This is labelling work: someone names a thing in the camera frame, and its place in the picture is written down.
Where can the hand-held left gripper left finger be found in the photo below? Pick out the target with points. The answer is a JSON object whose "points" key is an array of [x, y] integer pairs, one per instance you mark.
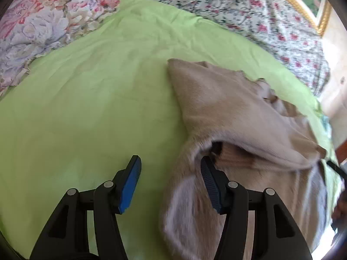
{"points": [[130, 187]]}

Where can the large-flower pastel quilt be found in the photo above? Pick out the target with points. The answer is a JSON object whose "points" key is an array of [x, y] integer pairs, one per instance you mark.
{"points": [[46, 19]]}

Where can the beige knit sweater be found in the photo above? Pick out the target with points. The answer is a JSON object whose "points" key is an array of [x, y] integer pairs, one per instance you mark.
{"points": [[230, 108]]}

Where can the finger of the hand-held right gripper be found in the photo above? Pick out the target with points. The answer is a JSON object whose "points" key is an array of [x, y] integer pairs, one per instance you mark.
{"points": [[335, 169]]}

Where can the green blanket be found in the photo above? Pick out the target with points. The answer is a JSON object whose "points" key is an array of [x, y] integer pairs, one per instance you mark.
{"points": [[95, 100]]}

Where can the light wooden panel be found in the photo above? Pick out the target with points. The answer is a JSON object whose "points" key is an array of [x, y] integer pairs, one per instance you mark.
{"points": [[334, 92]]}

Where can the small-flower white bedsheet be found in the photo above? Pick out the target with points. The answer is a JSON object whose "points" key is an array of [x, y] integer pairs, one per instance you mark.
{"points": [[244, 5]]}

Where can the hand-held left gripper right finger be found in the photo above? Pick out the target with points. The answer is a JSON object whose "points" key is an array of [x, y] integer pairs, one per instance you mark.
{"points": [[210, 184]]}

